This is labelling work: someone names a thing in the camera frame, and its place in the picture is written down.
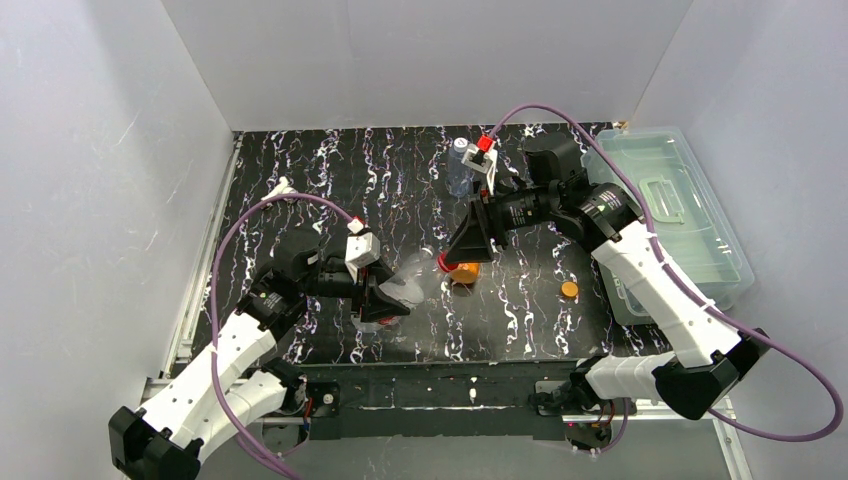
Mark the red bottle cap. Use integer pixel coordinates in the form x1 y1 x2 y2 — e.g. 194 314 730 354
437 257 458 273

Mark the red label water bottle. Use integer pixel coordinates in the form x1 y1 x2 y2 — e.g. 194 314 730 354
379 246 442 310

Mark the clear blue-tinted bottle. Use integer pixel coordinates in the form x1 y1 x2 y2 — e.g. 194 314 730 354
447 143 473 198

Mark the clear plastic bottle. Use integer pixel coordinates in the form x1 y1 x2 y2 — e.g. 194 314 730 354
351 314 399 333

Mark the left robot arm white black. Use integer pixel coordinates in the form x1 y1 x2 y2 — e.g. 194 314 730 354
108 229 410 479

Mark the orange juice bottle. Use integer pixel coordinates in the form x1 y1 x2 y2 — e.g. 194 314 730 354
450 263 481 285

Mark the orange bottle cap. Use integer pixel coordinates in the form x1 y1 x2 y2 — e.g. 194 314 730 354
560 281 579 299

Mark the white pipe fitting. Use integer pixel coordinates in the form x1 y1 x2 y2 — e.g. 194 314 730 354
261 176 300 211

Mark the clear plastic storage box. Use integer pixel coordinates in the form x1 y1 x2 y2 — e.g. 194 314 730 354
596 127 755 311

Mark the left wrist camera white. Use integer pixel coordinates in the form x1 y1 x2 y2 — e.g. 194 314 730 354
345 232 381 275

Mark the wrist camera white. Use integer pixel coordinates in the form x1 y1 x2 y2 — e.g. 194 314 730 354
345 232 381 275
462 135 498 194

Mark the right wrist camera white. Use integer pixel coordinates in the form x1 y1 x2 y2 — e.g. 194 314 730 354
462 135 498 194

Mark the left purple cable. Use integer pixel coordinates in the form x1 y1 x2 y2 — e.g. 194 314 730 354
209 192 369 480

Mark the purple cable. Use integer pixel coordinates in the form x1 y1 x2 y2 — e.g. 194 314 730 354
209 192 369 480
478 102 846 455

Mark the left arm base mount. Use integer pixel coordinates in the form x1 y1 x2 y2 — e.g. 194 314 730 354
261 382 341 456

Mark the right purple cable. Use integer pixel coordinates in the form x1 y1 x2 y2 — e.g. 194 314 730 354
478 102 846 455

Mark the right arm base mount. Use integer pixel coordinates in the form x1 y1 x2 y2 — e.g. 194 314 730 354
527 380 636 458

